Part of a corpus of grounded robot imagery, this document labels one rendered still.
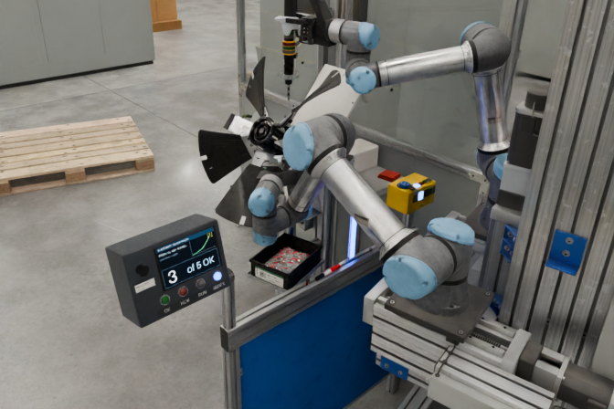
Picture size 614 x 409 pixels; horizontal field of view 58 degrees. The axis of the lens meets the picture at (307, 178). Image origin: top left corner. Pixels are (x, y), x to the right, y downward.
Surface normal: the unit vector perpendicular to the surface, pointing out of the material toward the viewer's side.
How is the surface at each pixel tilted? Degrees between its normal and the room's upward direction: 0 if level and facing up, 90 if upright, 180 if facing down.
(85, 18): 90
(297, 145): 86
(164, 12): 90
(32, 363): 0
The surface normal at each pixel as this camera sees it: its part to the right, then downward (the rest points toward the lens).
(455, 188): -0.74, 0.28
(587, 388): -0.40, -0.39
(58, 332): 0.03, -0.90
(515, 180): -0.59, 0.34
